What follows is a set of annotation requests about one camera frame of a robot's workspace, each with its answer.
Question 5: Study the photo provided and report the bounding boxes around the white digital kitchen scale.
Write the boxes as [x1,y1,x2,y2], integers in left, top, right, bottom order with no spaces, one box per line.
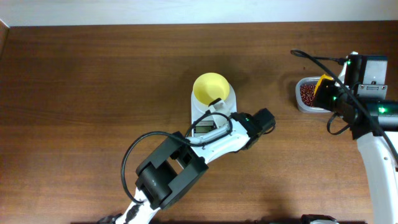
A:
[189,81,237,137]

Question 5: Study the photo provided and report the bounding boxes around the yellow plastic bowl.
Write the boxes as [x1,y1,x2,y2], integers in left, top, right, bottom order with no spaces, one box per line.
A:
[193,72,230,105]

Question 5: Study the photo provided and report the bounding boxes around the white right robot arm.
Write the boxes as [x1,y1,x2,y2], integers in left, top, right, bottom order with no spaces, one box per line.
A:
[313,52,397,223]

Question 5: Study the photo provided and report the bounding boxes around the clear plastic bean container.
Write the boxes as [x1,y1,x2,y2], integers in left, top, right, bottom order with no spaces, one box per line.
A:
[295,77,329,114]

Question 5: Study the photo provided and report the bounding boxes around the yellow plastic scoop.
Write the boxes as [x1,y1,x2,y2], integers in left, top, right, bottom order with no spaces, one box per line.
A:
[313,74,334,96]

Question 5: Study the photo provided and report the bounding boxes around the red adzuki beans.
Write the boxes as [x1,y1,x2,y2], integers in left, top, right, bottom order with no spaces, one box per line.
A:
[300,84,315,107]

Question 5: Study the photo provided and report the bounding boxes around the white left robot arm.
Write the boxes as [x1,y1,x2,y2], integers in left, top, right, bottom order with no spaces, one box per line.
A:
[99,108,275,223]

